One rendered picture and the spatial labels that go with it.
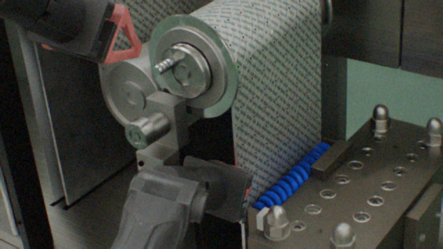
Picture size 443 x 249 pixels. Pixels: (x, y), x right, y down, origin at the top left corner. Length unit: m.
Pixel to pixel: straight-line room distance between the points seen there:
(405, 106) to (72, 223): 2.41
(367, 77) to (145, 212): 3.05
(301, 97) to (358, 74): 2.67
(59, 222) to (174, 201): 0.56
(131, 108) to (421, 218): 0.45
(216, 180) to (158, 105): 0.14
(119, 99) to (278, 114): 0.24
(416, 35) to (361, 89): 2.48
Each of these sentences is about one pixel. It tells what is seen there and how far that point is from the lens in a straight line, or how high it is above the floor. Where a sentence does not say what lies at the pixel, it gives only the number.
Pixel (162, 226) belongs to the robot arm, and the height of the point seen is 1.21.
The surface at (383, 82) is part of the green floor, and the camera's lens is 3.73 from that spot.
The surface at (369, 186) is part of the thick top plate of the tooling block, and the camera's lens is 1.13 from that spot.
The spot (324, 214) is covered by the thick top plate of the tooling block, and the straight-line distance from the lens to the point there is 1.07.
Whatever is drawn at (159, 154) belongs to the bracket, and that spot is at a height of 1.14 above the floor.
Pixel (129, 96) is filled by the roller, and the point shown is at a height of 1.17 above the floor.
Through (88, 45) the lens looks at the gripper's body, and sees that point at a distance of 0.79.
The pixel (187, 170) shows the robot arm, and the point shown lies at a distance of 0.92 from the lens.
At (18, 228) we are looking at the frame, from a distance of 1.29.
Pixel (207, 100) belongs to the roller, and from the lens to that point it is 0.99.
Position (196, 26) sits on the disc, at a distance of 0.96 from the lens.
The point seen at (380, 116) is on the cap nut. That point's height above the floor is 1.06.
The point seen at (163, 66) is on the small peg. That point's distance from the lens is 0.96.
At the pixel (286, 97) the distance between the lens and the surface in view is 1.10.
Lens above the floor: 1.67
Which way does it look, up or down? 30 degrees down
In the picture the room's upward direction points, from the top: 4 degrees counter-clockwise
